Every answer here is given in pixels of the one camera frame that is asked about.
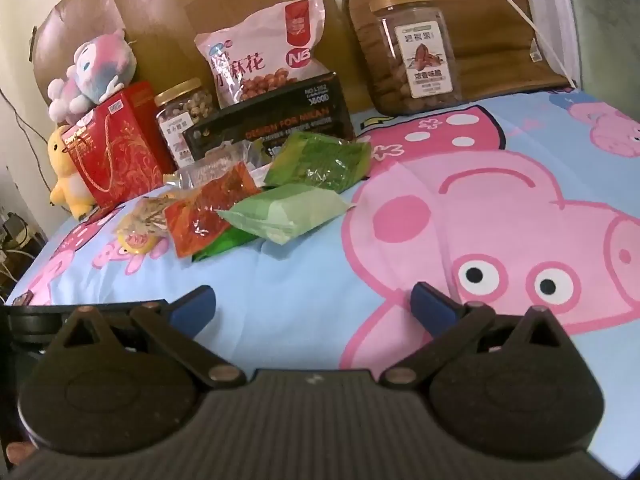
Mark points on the pink snack bag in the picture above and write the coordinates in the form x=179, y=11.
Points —
x=260, y=55

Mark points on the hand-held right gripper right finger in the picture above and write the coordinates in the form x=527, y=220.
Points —
x=430, y=306

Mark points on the pecan jar with gold lid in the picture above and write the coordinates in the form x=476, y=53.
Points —
x=425, y=60

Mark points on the red snack packet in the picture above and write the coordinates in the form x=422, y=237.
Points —
x=210, y=215

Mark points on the brown cushion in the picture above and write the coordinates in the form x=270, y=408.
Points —
x=490, y=35

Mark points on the printed blue blanket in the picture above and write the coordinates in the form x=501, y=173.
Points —
x=350, y=270

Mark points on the pink plush toy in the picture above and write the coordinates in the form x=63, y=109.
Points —
x=95, y=70

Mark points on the light green snack packet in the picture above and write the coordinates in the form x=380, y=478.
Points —
x=280, y=210

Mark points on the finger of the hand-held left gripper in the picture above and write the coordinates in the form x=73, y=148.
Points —
x=35, y=317

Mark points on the wooden headboard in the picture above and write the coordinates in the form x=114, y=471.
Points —
x=200, y=0

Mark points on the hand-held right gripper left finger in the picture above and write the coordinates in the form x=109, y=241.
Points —
x=192, y=306

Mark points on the cashew jar with gold lid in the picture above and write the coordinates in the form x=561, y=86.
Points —
x=180, y=110

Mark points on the dark green foil snack packet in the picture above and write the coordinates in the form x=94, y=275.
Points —
x=320, y=160

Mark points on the bright green snack packet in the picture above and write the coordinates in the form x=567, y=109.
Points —
x=225, y=246

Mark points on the clear snack packet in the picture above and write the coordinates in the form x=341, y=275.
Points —
x=205, y=172

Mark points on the black cardboard box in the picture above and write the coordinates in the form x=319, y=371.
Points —
x=280, y=115

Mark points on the power strip with plugs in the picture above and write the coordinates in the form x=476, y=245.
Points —
x=12, y=230

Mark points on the yellow plush duck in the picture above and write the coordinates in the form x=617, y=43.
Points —
x=70, y=190

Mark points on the yellow snack packet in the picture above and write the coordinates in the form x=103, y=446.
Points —
x=145, y=220

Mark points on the red gift box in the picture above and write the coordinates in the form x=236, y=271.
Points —
x=120, y=160

